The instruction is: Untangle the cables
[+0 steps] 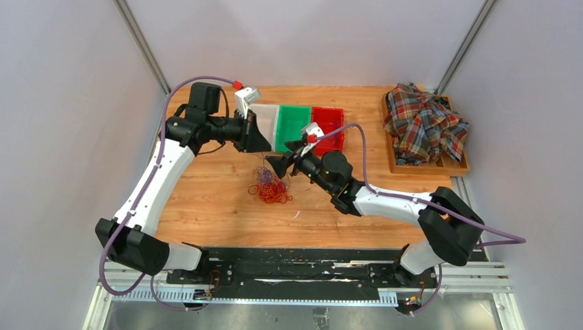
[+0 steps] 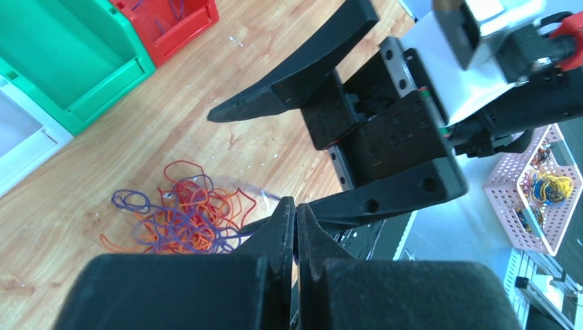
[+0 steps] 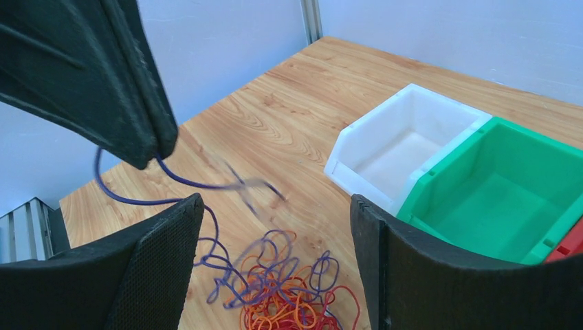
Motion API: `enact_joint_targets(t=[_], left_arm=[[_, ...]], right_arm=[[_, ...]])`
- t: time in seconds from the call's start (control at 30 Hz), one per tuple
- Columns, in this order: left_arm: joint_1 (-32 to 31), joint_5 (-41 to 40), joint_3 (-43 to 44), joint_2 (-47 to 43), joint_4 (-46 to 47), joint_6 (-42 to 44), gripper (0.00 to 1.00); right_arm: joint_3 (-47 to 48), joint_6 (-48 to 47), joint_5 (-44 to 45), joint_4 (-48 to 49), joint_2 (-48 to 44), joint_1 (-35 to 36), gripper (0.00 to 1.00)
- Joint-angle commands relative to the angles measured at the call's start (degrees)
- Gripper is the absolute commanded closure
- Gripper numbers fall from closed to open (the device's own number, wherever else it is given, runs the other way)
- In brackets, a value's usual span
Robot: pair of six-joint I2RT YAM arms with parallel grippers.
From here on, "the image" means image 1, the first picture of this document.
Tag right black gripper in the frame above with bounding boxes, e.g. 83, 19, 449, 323
265, 140, 334, 195

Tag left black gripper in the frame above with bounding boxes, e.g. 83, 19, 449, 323
207, 108, 272, 153

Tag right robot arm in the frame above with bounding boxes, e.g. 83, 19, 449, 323
267, 150, 483, 287

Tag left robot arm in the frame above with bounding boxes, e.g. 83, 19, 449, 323
96, 82, 272, 284

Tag white plastic bin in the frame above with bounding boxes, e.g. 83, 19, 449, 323
250, 104, 280, 152

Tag green plastic bin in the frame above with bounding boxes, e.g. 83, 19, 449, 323
274, 105, 312, 153

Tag red plastic bin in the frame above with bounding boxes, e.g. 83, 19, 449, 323
311, 107, 344, 156

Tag plaid cloth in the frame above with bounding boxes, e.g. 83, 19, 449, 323
383, 83, 470, 166

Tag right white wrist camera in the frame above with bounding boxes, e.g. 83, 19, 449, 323
300, 122, 325, 156

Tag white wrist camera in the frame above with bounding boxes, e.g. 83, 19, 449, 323
234, 87, 261, 119
300, 122, 325, 156

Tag tangled red and purple cables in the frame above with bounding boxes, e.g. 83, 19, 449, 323
247, 166, 294, 205

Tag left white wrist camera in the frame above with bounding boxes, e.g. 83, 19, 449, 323
234, 87, 261, 119

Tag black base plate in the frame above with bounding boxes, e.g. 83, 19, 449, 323
166, 247, 437, 303

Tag aluminium frame rail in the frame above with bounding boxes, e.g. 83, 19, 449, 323
83, 262, 525, 329

